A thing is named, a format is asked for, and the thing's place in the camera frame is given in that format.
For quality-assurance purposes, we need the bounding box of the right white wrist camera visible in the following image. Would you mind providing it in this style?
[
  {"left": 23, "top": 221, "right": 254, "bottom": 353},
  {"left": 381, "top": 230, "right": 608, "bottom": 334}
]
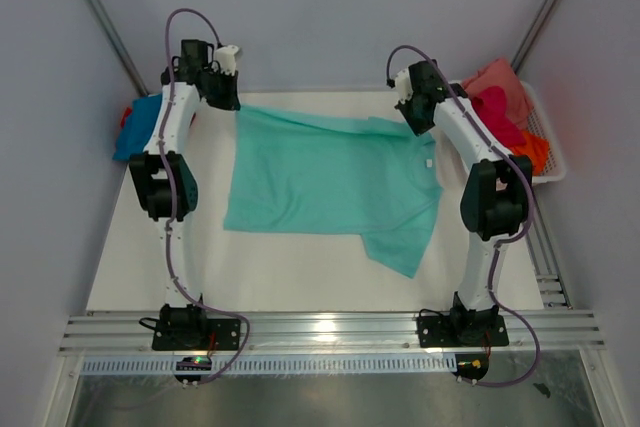
[{"left": 386, "top": 68, "right": 414, "bottom": 103}]

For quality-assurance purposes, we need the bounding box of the black controller board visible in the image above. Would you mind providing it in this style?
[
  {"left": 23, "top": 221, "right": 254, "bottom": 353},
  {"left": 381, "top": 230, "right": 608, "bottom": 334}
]
[
  {"left": 173, "top": 356, "right": 212, "bottom": 384},
  {"left": 454, "top": 354, "right": 490, "bottom": 383}
]

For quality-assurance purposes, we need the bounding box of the white plastic basket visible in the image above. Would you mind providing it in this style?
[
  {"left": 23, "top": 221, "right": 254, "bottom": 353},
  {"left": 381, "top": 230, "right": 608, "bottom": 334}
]
[{"left": 519, "top": 83, "right": 568, "bottom": 184}]

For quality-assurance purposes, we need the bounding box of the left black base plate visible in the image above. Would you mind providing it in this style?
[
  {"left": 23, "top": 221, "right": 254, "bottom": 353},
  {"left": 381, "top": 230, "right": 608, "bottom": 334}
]
[{"left": 151, "top": 318, "right": 241, "bottom": 352}]

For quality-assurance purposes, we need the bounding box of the teal t shirt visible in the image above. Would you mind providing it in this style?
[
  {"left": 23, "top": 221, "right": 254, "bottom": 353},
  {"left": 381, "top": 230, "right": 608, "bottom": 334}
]
[{"left": 224, "top": 106, "right": 442, "bottom": 278}]

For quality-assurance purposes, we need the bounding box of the orange t shirt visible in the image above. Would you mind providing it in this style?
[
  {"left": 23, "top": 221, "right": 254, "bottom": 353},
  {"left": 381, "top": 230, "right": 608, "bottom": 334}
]
[{"left": 510, "top": 130, "right": 550, "bottom": 176}]

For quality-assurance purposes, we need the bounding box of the magenta t shirt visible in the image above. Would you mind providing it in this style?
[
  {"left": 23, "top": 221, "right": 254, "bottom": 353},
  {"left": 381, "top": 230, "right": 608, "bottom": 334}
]
[{"left": 471, "top": 86, "right": 526, "bottom": 148}]

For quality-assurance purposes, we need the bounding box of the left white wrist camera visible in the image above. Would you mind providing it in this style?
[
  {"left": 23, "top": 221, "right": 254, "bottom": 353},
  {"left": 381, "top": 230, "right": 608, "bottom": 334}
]
[{"left": 213, "top": 44, "right": 241, "bottom": 77}]

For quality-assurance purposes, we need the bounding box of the white slotted cable duct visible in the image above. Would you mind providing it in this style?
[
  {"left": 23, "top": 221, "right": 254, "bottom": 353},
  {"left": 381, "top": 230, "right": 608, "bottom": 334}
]
[{"left": 81, "top": 353, "right": 455, "bottom": 376}]

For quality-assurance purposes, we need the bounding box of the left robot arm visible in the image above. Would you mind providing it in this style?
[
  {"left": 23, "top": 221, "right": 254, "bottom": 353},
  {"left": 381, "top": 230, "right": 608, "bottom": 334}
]
[{"left": 128, "top": 39, "right": 241, "bottom": 352}]

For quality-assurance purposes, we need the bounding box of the red folded t shirt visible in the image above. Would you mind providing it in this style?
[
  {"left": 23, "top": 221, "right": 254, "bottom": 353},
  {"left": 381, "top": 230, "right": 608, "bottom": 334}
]
[{"left": 119, "top": 107, "right": 133, "bottom": 129}]

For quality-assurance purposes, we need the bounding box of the right black controller board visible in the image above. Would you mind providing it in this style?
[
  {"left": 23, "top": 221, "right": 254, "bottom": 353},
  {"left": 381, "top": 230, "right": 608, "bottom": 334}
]
[{"left": 454, "top": 354, "right": 490, "bottom": 383}]

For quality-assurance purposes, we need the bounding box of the aluminium front rail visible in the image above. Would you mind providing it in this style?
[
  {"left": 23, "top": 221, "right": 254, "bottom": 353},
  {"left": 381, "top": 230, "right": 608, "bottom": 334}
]
[{"left": 58, "top": 310, "right": 605, "bottom": 355}]

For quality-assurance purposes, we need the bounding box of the blue folded t shirt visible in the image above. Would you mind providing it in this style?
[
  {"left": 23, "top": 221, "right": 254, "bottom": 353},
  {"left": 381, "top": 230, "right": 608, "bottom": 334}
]
[{"left": 112, "top": 94, "right": 162, "bottom": 162}]

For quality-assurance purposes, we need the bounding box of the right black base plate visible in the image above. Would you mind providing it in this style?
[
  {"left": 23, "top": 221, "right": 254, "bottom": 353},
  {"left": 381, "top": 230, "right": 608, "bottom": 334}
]
[{"left": 416, "top": 309, "right": 510, "bottom": 348}]

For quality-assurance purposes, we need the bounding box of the left corner frame post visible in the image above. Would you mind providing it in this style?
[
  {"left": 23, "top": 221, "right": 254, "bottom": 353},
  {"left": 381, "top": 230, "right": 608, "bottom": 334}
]
[{"left": 83, "top": 0, "right": 150, "bottom": 97}]

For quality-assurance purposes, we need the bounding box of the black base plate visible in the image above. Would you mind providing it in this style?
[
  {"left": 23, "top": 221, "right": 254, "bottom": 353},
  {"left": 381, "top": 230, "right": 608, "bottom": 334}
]
[
  {"left": 151, "top": 318, "right": 241, "bottom": 352},
  {"left": 416, "top": 309, "right": 510, "bottom": 348}
]

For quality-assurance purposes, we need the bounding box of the salmon pink t shirt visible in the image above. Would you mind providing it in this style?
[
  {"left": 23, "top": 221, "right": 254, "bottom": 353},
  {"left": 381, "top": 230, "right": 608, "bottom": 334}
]
[{"left": 461, "top": 58, "right": 534, "bottom": 130}]

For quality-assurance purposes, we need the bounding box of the left black controller board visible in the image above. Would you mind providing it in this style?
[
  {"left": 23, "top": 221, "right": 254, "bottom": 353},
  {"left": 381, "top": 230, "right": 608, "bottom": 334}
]
[{"left": 173, "top": 356, "right": 212, "bottom": 384}]

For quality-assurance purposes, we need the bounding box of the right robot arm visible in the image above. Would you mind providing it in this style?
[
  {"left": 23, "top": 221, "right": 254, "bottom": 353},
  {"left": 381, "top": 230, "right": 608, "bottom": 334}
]
[{"left": 388, "top": 60, "right": 532, "bottom": 346}]

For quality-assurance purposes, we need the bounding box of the right corner frame post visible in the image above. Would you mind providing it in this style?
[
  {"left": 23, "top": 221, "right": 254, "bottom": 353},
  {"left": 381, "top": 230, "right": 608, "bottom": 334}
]
[{"left": 511, "top": 0, "right": 562, "bottom": 74}]

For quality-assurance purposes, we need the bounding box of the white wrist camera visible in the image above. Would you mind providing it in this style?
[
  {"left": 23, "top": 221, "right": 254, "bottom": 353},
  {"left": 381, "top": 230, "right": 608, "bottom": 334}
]
[
  {"left": 213, "top": 44, "right": 241, "bottom": 77},
  {"left": 386, "top": 68, "right": 414, "bottom": 103}
]

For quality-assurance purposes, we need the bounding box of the corner frame post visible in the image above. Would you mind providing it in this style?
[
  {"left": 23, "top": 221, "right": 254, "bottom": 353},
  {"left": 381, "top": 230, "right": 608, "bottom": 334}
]
[
  {"left": 511, "top": 0, "right": 562, "bottom": 74},
  {"left": 83, "top": 0, "right": 150, "bottom": 97}
]

